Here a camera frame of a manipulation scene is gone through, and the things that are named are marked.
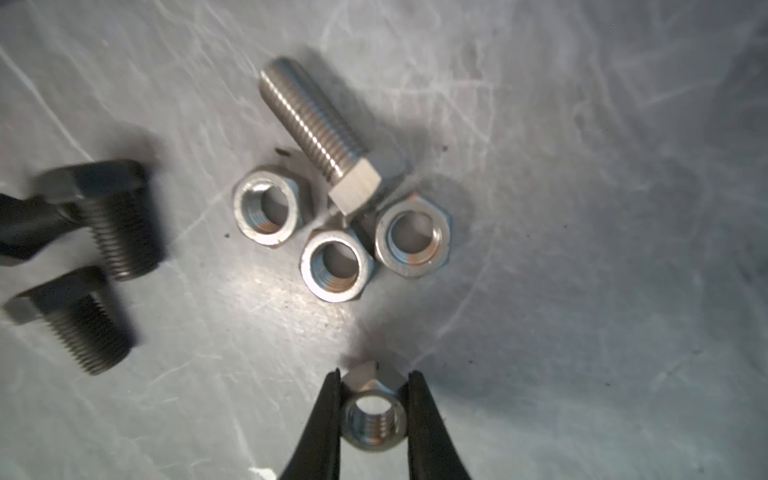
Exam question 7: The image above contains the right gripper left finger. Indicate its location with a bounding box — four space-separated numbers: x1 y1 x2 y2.
279 369 342 480

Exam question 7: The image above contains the silver hex nut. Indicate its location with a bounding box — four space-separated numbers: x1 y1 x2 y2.
299 228 376 303
232 165 314 248
340 361 407 452
374 192 452 278

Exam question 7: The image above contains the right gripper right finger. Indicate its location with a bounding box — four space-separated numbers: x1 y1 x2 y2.
407 370 470 480

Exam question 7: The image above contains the black hex bolt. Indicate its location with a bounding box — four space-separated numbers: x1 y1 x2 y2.
33 159 162 281
1 194 84 266
3 266 133 376

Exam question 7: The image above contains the silver hex bolt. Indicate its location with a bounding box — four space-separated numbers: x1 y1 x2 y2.
258 57 387 217

